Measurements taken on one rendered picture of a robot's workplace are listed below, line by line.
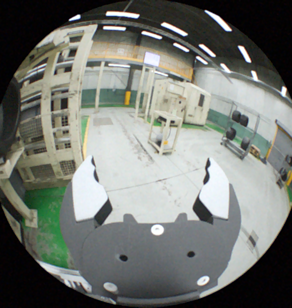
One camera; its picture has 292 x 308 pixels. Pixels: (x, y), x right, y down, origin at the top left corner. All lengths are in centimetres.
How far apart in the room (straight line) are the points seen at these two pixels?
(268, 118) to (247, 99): 259
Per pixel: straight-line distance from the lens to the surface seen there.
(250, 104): 1065
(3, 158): 84
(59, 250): 132
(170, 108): 435
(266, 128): 1024
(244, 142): 445
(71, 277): 52
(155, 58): 439
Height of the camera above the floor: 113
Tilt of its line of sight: 30 degrees down
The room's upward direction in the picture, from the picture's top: 10 degrees clockwise
